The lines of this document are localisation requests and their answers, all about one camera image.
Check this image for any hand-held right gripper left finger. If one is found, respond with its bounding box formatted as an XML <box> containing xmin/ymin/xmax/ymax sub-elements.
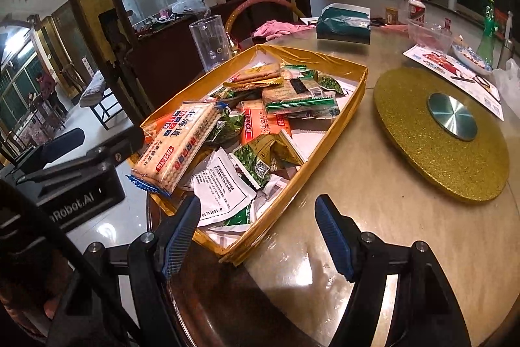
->
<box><xmin>83</xmin><ymin>194</ymin><xmax>202</xmax><ymax>347</ymax></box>

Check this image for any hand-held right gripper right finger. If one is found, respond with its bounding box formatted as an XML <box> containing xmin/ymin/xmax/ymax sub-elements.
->
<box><xmin>314</xmin><ymin>194</ymin><xmax>472</xmax><ymax>347</ymax></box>

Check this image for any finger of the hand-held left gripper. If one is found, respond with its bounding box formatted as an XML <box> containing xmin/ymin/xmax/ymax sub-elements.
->
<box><xmin>16</xmin><ymin>127</ymin><xmax>146</xmax><ymax>185</ymax></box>
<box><xmin>8</xmin><ymin>127</ymin><xmax>86</xmax><ymax>177</ymax></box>

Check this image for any blue label cracker pack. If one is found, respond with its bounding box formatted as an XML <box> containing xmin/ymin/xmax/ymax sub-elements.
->
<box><xmin>126</xmin><ymin>100</ymin><xmax>222</xmax><ymax>197</ymax></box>

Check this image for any white green snack packet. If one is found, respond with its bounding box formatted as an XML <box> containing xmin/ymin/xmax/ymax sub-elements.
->
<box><xmin>191</xmin><ymin>148</ymin><xmax>258</xmax><ymax>228</ymax></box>

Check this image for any orange cracker pack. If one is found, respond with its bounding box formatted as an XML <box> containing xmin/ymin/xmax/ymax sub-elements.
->
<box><xmin>240</xmin><ymin>103</ymin><xmax>293</xmax><ymax>146</ymax></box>

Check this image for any gold cardboard box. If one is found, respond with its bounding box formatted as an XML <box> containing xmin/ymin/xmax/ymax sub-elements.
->
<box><xmin>130</xmin><ymin>43</ymin><xmax>369</xmax><ymax>266</ymax></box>

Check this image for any person's left hand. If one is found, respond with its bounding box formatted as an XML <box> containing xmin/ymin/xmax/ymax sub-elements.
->
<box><xmin>8</xmin><ymin>253</ymin><xmax>76</xmax><ymax>321</ymax></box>

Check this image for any wooden stool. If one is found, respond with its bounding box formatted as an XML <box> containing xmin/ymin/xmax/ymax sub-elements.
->
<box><xmin>87</xmin><ymin>87</ymin><xmax>135</xmax><ymax>130</ymax></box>

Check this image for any dark wooden sideboard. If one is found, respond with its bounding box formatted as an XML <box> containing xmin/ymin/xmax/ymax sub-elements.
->
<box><xmin>134</xmin><ymin>1</ymin><xmax>253</xmax><ymax>87</ymax></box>

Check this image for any gold glitter round turntable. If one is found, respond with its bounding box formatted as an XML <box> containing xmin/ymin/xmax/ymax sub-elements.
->
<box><xmin>373</xmin><ymin>67</ymin><xmax>510</xmax><ymax>203</ymax></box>

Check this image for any heap of assorted snack packs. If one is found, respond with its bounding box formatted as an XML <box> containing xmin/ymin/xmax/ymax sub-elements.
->
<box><xmin>126</xmin><ymin>62</ymin><xmax>350</xmax><ymax>234</ymax></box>

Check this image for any pink cloth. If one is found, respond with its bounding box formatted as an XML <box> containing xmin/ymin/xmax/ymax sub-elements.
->
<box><xmin>253</xmin><ymin>20</ymin><xmax>313</xmax><ymax>39</ymax></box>

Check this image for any curved back wooden chair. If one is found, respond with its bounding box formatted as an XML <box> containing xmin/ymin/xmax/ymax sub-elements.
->
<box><xmin>225</xmin><ymin>0</ymin><xmax>307</xmax><ymax>55</ymax></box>

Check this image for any printed paper flyer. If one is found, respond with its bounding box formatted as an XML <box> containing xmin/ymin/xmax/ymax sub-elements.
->
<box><xmin>402</xmin><ymin>44</ymin><xmax>504</xmax><ymax>122</ymax></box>

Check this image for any green tissue pack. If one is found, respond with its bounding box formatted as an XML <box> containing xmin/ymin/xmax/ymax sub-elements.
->
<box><xmin>316</xmin><ymin>3</ymin><xmax>372</xmax><ymax>45</ymax></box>

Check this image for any clear plastic container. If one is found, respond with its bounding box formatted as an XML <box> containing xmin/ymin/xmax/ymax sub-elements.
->
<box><xmin>406</xmin><ymin>22</ymin><xmax>453</xmax><ymax>55</ymax></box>

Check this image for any blue white plate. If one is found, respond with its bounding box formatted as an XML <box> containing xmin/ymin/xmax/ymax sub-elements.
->
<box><xmin>451</xmin><ymin>44</ymin><xmax>493</xmax><ymax>73</ymax></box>

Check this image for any white plastic bag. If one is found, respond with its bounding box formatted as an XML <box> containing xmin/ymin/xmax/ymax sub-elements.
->
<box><xmin>491</xmin><ymin>58</ymin><xmax>520</xmax><ymax>106</ymax></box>

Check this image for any white red liquor bottle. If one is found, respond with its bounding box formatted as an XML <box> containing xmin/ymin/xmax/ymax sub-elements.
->
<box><xmin>408</xmin><ymin>0</ymin><xmax>425</xmax><ymax>22</ymax></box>

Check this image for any green plastic bottle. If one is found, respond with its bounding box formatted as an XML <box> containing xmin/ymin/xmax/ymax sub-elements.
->
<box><xmin>477</xmin><ymin>0</ymin><xmax>495</xmax><ymax>65</ymax></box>

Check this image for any metal thermos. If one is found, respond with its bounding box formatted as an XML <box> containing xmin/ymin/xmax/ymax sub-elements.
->
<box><xmin>500</xmin><ymin>40</ymin><xmax>514</xmax><ymax>69</ymax></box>

